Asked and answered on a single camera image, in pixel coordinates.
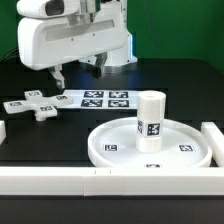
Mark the white left fence bar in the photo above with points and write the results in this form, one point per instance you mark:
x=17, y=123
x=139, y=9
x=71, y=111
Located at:
x=2, y=131

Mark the white marker plate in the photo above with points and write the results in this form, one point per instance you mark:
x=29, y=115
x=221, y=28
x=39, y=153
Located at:
x=103, y=99

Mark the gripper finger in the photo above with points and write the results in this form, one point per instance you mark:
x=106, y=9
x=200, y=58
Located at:
x=59, y=78
x=99, y=64

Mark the white fence bar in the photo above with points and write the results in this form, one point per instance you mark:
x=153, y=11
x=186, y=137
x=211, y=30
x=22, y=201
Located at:
x=2, y=131
x=215, y=139
x=110, y=181

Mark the white cross-shaped table base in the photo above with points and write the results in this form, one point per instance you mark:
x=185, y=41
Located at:
x=43, y=107

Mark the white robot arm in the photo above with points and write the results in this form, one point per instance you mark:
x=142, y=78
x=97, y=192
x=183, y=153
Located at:
x=80, y=12

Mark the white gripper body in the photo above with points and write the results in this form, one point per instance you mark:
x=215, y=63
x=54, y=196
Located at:
x=50, y=42

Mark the white right fence bar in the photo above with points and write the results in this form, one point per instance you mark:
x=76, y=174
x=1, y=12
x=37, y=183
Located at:
x=215, y=139

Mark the white round table top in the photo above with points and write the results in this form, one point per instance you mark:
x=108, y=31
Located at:
x=113, y=144

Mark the white front fence bar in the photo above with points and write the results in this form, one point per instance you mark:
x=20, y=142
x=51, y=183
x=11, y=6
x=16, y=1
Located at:
x=110, y=181

